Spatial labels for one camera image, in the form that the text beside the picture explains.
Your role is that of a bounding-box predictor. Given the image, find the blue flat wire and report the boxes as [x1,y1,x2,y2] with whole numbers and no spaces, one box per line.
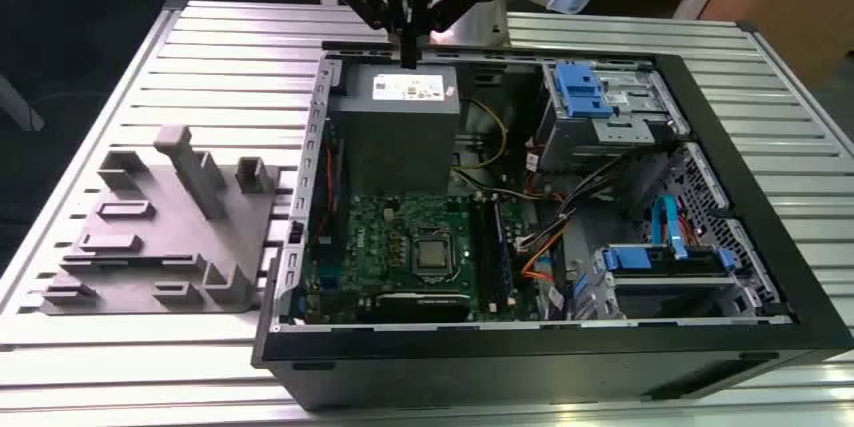
[649,194,693,262]

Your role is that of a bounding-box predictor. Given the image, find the silver disk bay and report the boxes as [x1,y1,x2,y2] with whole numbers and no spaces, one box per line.
[571,241,783,321]

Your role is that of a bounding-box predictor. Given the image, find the blue disk carrier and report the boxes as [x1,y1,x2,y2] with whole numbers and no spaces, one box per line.
[601,244,739,279]
[552,62,612,119]

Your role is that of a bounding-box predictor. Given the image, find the black wire bundle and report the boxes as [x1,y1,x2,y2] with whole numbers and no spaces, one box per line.
[517,142,676,249]

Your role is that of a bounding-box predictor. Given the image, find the grey chair leg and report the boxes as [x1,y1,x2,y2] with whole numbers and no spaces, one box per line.
[0,74,46,132]

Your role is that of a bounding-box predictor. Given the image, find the silver drive cage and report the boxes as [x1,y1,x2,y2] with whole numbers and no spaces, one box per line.
[537,60,689,174]

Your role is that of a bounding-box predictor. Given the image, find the orange wire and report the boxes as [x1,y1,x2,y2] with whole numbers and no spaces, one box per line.
[519,240,569,284]

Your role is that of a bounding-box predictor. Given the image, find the black graphics card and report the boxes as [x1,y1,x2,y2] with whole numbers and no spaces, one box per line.
[356,290,476,324]

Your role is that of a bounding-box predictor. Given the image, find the silver CPU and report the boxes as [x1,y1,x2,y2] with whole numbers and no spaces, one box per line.
[413,239,456,269]

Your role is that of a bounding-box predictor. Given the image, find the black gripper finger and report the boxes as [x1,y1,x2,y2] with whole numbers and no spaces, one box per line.
[409,0,503,71]
[324,0,412,71]

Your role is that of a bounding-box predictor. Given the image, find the yellow wire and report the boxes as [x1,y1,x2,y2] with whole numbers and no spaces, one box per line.
[451,98,509,172]

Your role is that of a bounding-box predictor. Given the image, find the grey power supply unit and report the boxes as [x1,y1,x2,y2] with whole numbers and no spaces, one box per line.
[328,64,463,196]

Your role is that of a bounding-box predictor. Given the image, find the green motherboard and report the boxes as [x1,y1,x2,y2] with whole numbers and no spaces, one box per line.
[299,191,556,324]

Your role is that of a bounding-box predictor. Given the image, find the thin red wire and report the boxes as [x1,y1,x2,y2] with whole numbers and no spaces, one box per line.
[315,120,336,244]

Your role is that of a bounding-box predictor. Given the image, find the black open PC case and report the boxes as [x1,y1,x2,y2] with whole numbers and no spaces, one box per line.
[249,39,854,413]

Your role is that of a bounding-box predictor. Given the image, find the grey parts rack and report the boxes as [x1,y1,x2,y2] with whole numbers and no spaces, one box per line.
[38,124,299,317]

